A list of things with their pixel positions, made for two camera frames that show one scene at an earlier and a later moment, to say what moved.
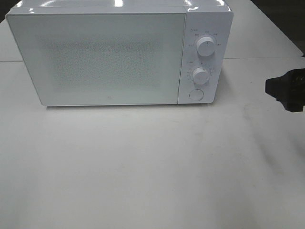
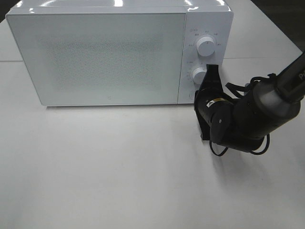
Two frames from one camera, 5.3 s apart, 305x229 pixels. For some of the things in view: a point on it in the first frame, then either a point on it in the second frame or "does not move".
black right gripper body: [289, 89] → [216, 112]
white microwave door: [102, 58] does not move
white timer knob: [200, 76] does not move
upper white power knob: [205, 46] does not move
